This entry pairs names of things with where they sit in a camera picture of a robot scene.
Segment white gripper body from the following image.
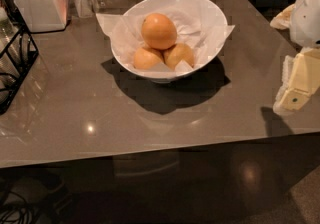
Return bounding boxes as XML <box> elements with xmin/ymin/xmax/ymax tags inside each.
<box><xmin>289</xmin><ymin>0</ymin><xmax>320</xmax><ymax>48</ymax></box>

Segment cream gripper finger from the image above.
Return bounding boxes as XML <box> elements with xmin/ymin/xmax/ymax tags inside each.
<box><xmin>273</xmin><ymin>48</ymin><xmax>320</xmax><ymax>116</ymax></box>
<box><xmin>270</xmin><ymin>4</ymin><xmax>295</xmax><ymax>30</ymax></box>

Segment orange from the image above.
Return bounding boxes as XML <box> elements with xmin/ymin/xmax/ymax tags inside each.
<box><xmin>141</xmin><ymin>13</ymin><xmax>177</xmax><ymax>50</ymax></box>
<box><xmin>163</xmin><ymin>43</ymin><xmax>194</xmax><ymax>69</ymax></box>
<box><xmin>133</xmin><ymin>47</ymin><xmax>164</xmax><ymax>70</ymax></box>

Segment white ceramic bowl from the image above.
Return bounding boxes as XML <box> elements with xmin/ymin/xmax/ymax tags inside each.
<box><xmin>110</xmin><ymin>0</ymin><xmax>229</xmax><ymax>84</ymax></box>

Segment white paper liner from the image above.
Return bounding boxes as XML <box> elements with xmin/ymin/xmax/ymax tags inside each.
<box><xmin>95</xmin><ymin>3</ymin><xmax>236</xmax><ymax>76</ymax></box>

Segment black wire rack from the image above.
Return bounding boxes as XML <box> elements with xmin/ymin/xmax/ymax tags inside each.
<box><xmin>0</xmin><ymin>0</ymin><xmax>39</xmax><ymax>114</ymax></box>

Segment black floor cables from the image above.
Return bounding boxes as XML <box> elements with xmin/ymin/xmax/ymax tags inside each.
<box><xmin>0</xmin><ymin>181</ymin><xmax>51</xmax><ymax>224</ymax></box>

